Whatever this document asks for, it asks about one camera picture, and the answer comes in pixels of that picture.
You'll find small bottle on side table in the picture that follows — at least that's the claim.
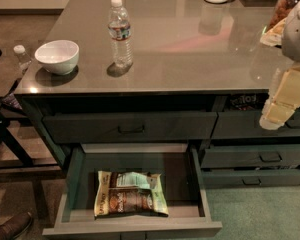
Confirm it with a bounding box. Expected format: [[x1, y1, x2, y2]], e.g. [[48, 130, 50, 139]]
[[13, 45, 32, 73]]

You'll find dark wooden side table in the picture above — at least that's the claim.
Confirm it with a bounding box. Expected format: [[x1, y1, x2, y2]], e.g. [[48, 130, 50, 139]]
[[0, 45, 66, 178]]

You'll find brown chip bag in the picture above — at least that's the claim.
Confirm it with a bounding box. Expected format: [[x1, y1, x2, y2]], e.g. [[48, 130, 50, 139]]
[[94, 171, 169, 218]]

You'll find open grey middle drawer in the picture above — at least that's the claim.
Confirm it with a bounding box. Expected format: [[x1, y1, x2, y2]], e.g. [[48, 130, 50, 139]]
[[43, 147, 222, 240]]

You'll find grey middle right drawer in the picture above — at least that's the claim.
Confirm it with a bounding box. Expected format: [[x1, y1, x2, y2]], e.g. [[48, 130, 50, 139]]
[[201, 144, 300, 169]]

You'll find brown leather shoe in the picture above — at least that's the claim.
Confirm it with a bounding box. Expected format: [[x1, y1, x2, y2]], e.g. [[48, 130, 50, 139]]
[[0, 212, 33, 240]]

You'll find grey top left drawer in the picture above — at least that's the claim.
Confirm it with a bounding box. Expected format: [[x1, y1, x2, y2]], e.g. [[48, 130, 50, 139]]
[[43, 111, 217, 144]]

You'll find dark snack bag in drawer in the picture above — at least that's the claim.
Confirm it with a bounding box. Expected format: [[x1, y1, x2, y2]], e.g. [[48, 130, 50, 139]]
[[227, 93, 268, 111]]

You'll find clear jar of snacks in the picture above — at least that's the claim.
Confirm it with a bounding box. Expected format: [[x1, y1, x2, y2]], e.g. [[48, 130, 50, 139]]
[[268, 0, 300, 29]]

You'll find white ceramic bowl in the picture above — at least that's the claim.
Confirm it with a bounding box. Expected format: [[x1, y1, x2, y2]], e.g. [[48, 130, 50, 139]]
[[35, 40, 79, 75]]

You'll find grey bottom right drawer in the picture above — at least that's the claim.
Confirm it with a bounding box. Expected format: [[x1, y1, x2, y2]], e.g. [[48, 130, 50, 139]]
[[202, 169, 300, 188]]

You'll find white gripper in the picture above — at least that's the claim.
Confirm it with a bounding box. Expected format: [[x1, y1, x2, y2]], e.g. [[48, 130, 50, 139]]
[[259, 63, 300, 130]]

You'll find clear plastic water bottle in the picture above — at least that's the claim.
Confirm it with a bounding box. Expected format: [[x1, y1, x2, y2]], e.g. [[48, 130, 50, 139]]
[[108, 0, 133, 68]]

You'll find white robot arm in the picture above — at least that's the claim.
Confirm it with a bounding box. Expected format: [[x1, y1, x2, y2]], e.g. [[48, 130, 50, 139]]
[[259, 1, 300, 130]]

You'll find snack packet on counter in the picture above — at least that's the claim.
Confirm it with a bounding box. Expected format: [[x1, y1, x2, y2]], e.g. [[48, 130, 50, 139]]
[[260, 19, 286, 47]]

